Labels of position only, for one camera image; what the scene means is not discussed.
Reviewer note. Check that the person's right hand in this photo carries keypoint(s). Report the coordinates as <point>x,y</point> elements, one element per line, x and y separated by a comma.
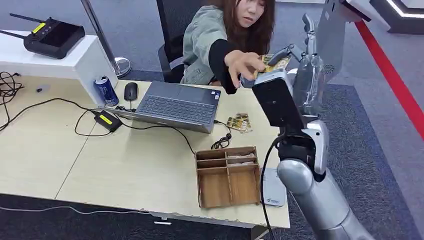
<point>243,64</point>

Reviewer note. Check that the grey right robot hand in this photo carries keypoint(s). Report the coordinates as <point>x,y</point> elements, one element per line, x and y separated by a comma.
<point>308,86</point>

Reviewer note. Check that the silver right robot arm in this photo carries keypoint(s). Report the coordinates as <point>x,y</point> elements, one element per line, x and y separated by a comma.
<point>318,198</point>

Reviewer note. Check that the grey kiosk stand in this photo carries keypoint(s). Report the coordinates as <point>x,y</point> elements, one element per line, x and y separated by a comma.
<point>331,43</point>

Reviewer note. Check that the person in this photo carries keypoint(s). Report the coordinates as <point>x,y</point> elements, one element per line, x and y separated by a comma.
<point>202,33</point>

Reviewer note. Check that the yellow printed card pile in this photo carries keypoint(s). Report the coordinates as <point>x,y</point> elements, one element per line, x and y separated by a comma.
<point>245,124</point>

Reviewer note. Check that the black office chair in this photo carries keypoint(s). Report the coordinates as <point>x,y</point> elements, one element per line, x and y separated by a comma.
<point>170,43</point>

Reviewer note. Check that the grey laptop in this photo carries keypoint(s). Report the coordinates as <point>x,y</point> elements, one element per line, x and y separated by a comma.
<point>179,107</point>

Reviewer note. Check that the pale card stack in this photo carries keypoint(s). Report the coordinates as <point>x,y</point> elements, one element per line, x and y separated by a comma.
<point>242,155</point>
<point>242,163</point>

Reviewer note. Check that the white flat packet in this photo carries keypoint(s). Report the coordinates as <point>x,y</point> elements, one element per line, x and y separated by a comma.
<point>275,192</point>

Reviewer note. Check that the dark platform with light strip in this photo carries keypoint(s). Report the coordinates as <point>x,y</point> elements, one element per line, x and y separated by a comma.
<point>397,16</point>

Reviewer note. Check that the black computer mouse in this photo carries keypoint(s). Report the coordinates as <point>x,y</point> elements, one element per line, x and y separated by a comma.
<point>130,91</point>

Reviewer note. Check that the wooden divided box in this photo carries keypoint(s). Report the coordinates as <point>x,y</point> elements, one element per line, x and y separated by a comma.
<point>213,187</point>

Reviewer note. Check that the blue drink can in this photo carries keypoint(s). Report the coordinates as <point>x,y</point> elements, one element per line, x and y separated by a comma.
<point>106,91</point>

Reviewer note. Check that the black power adapter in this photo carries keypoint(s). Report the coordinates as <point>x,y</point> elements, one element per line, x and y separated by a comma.
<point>107,121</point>

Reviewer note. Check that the chrome stanchion pole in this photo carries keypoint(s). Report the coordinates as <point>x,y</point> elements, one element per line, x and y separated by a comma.
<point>99,33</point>

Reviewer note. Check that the white shelf block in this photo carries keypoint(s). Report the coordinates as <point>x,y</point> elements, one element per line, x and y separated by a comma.
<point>66,63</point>

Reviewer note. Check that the black router with antennas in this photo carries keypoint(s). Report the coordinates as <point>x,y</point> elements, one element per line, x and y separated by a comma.
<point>53,38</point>

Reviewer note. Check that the small grey puck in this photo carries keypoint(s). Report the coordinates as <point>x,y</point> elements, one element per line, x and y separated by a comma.
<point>42,88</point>

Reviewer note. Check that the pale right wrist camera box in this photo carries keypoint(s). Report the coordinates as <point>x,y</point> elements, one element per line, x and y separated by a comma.
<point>276,102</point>

